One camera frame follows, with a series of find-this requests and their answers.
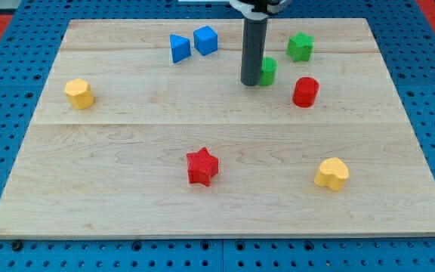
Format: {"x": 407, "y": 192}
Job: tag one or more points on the wooden board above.
{"x": 117, "y": 170}

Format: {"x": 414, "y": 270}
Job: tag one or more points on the green star block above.
{"x": 300, "y": 47}

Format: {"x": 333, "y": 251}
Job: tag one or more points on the red star block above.
{"x": 201, "y": 167}

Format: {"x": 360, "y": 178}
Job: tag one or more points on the yellow heart block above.
{"x": 332, "y": 173}

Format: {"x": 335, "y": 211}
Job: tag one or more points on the green cylinder block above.
{"x": 268, "y": 71}

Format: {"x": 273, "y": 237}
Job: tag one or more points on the yellow hexagon block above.
{"x": 79, "y": 94}

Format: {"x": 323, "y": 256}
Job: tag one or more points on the red cylinder block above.
{"x": 305, "y": 92}

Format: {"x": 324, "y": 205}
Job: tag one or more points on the blue triangle block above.
{"x": 180, "y": 48}

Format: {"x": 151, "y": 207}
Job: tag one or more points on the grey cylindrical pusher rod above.
{"x": 253, "y": 41}

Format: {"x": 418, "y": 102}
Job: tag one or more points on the blue cube block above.
{"x": 205, "y": 40}

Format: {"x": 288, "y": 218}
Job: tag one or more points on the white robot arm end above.
{"x": 259, "y": 9}

